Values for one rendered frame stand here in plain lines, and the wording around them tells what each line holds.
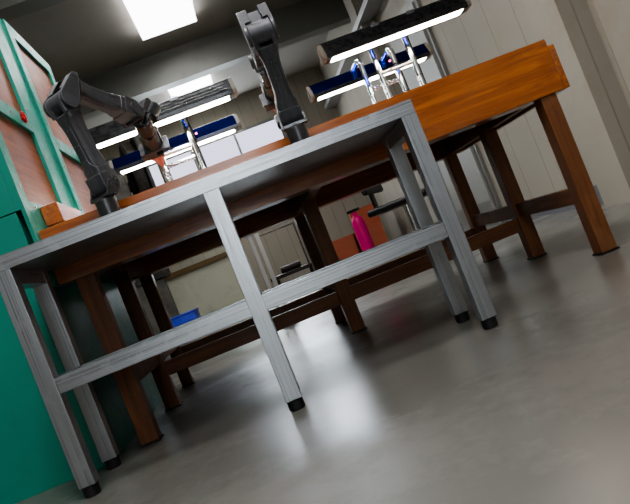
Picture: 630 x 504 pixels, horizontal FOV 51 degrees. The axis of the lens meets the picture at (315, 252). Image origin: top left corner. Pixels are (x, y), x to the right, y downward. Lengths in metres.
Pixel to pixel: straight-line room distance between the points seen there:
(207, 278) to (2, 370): 6.23
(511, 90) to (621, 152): 1.58
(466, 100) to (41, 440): 1.76
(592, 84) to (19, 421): 3.14
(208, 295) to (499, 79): 6.41
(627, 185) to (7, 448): 3.15
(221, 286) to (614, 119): 5.62
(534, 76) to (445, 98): 0.32
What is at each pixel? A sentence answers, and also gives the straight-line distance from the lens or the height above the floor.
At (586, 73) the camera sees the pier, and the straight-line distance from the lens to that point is 3.91.
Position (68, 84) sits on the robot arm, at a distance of 2.08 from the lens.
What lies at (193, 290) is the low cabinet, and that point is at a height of 0.51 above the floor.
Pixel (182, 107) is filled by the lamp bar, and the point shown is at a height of 1.06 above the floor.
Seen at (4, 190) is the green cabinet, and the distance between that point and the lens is 2.28.
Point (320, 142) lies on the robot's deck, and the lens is 1.81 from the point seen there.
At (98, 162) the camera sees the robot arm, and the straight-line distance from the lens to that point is 2.03.
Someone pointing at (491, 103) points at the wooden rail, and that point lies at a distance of 2.38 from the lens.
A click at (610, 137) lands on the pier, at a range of 3.89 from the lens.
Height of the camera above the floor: 0.37
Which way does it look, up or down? level
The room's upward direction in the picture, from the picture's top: 22 degrees counter-clockwise
